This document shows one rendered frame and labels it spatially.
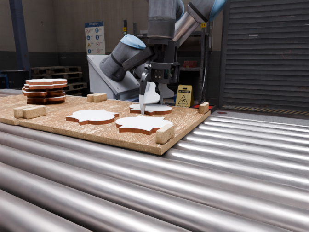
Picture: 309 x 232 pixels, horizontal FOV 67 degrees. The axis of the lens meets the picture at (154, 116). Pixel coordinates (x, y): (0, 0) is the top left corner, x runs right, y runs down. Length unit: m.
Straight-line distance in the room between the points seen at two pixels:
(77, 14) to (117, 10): 1.26
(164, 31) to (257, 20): 4.70
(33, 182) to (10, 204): 0.05
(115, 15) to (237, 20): 2.91
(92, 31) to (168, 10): 6.09
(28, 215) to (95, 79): 1.02
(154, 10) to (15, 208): 0.52
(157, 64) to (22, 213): 0.47
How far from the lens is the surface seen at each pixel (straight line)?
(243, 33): 5.28
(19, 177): 0.41
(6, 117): 0.74
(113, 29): 6.33
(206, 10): 1.10
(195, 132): 0.58
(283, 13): 5.33
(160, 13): 0.65
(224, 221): 0.29
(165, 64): 0.63
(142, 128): 0.49
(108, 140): 0.48
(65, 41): 7.30
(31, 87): 0.86
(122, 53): 1.20
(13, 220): 0.33
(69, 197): 0.33
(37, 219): 0.31
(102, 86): 1.26
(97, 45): 6.59
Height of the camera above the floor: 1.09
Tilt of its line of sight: 14 degrees down
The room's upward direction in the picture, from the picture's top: straight up
